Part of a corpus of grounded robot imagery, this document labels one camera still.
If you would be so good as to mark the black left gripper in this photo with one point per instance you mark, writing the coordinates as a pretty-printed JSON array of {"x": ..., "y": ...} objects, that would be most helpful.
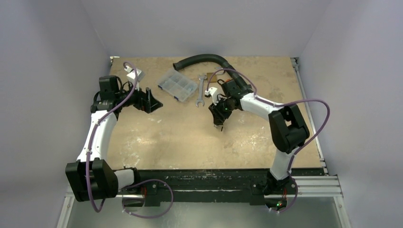
[{"x": 148, "y": 105}]

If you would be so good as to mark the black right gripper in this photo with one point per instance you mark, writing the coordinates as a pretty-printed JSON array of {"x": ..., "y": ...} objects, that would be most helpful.
[{"x": 217, "y": 111}]

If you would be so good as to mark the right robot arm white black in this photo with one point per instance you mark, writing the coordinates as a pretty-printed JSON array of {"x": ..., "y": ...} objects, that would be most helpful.
[{"x": 288, "y": 128}]

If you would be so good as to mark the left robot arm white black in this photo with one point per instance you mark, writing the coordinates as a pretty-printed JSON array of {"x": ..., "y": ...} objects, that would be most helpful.
[{"x": 90, "y": 177}]

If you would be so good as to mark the clear plastic compartment box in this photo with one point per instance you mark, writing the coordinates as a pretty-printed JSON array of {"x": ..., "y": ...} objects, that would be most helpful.
[{"x": 179, "y": 86}]

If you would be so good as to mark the brass padlock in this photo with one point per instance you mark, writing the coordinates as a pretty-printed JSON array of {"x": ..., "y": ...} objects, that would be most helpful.
[{"x": 214, "y": 77}]

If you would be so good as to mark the silver open-end wrench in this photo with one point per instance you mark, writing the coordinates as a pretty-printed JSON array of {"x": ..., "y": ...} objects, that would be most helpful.
[{"x": 199, "y": 100}]

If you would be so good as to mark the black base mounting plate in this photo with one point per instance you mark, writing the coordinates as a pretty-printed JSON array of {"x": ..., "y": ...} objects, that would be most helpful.
[{"x": 207, "y": 185}]

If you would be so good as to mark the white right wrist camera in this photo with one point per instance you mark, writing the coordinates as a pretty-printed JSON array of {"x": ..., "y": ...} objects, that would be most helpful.
[{"x": 215, "y": 95}]

